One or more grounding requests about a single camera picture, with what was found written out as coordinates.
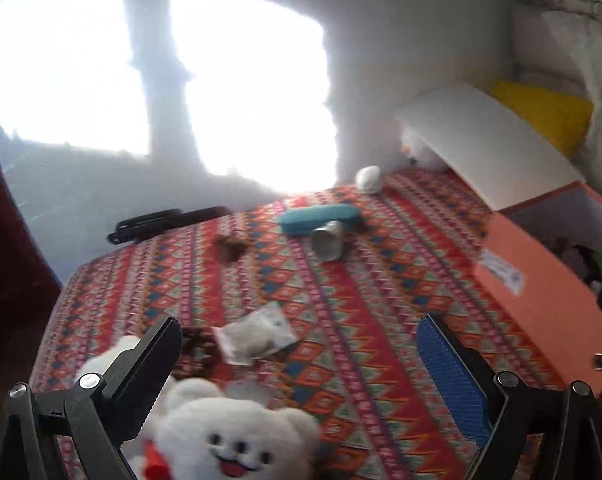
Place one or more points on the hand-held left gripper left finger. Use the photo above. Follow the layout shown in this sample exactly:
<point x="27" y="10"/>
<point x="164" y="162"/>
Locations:
<point x="146" y="370"/>

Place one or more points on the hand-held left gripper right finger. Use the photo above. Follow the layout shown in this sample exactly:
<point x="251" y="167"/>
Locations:
<point x="453" y="380"/>

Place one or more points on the white plush bear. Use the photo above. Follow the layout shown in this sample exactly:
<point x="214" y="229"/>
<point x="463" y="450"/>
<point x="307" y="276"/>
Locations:
<point x="231" y="430"/>

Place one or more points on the orange cardboard box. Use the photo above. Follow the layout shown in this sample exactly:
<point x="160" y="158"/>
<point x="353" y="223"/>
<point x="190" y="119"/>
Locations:
<point x="531" y="300"/>

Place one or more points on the red patterned tablecloth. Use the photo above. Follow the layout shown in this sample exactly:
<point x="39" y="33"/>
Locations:
<point x="371" y="310"/>

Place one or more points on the small clear plastic bag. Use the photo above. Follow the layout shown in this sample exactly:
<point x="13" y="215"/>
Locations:
<point x="256" y="332"/>

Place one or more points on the black umbrella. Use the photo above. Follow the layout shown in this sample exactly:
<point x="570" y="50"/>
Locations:
<point x="166" y="222"/>

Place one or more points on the grey metal cup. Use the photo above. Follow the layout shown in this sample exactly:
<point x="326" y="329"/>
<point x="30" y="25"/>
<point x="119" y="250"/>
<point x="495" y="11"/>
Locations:
<point x="329" y="240"/>

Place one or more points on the teal case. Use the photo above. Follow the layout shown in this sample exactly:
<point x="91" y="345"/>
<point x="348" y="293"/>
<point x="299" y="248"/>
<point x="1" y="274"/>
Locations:
<point x="311" y="217"/>

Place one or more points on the white ball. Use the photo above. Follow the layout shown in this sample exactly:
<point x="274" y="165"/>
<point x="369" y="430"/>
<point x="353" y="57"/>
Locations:
<point x="369" y="179"/>

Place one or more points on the white fluffy toy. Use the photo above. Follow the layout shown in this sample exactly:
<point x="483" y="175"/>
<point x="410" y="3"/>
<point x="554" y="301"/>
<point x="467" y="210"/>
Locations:
<point x="423" y="152"/>

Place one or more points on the yellow pillow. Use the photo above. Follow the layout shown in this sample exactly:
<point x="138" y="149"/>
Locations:
<point x="546" y="112"/>

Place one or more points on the white lace cloth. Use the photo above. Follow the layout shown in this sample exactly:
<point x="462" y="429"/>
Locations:
<point x="596" y="85"/>

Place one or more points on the red wooden door frame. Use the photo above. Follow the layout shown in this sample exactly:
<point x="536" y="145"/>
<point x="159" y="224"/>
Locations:
<point x="11" y="260"/>

